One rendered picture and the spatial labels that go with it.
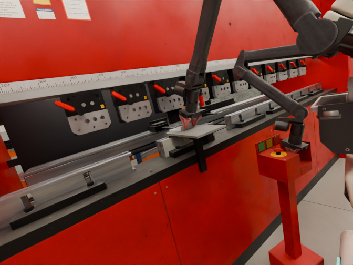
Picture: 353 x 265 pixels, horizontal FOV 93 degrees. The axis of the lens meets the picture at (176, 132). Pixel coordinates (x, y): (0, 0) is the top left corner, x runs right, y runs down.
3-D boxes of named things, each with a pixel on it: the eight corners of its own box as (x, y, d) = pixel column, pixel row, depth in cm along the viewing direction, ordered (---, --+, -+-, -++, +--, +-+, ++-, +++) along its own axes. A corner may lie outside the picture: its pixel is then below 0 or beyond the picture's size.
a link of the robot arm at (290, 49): (233, 49, 92) (240, 52, 100) (231, 75, 95) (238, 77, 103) (348, 29, 65) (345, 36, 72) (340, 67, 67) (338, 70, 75)
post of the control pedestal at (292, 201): (296, 260, 98) (287, 175, 87) (285, 252, 103) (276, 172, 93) (302, 254, 100) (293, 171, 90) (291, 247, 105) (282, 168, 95)
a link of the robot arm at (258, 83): (237, 62, 92) (244, 65, 100) (230, 72, 95) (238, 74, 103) (311, 112, 75) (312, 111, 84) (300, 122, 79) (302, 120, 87)
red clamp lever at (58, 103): (55, 99, 59) (84, 112, 64) (56, 100, 63) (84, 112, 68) (53, 103, 59) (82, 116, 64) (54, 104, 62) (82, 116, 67)
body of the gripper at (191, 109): (178, 113, 84) (179, 99, 80) (194, 109, 89) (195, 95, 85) (186, 119, 79) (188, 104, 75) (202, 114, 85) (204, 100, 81)
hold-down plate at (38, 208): (12, 231, 55) (8, 223, 54) (16, 223, 59) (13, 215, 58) (107, 188, 70) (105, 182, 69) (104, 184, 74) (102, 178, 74)
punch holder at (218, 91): (216, 98, 106) (211, 71, 103) (206, 100, 114) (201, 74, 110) (231, 94, 114) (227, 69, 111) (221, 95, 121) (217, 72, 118)
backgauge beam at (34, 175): (30, 194, 81) (21, 175, 79) (34, 185, 93) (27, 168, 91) (276, 101, 197) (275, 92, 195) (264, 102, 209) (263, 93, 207)
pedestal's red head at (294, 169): (288, 184, 80) (284, 149, 77) (259, 174, 95) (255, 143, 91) (312, 169, 88) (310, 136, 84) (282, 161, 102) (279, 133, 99)
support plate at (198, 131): (197, 139, 69) (197, 136, 69) (166, 135, 91) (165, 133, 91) (226, 126, 78) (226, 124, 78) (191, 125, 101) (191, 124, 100)
